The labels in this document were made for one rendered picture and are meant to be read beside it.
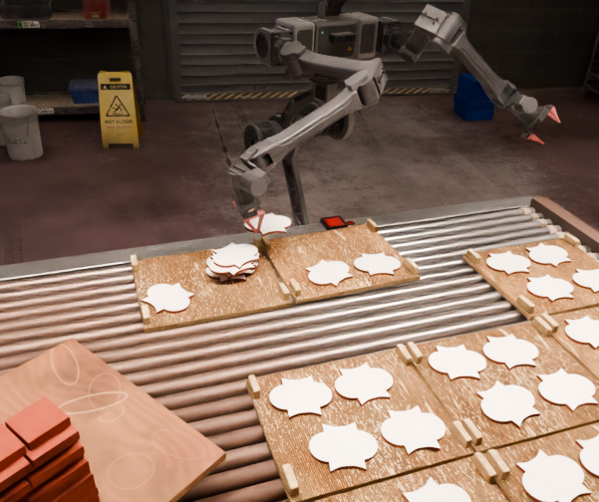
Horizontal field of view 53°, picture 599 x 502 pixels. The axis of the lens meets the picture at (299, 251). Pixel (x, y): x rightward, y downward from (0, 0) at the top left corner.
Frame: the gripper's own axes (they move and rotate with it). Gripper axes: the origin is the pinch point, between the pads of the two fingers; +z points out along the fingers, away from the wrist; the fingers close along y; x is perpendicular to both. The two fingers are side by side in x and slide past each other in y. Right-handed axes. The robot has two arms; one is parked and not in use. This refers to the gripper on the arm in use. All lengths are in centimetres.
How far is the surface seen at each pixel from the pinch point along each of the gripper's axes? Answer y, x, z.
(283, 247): -2.3, 7.9, 14.2
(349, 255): 8.8, 26.0, 18.5
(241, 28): -444, 114, 72
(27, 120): -334, -93, 58
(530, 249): 25, 83, 31
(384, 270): 21.4, 31.9, 18.7
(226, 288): 14.4, -15.0, 8.2
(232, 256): 6.8, -9.7, 3.7
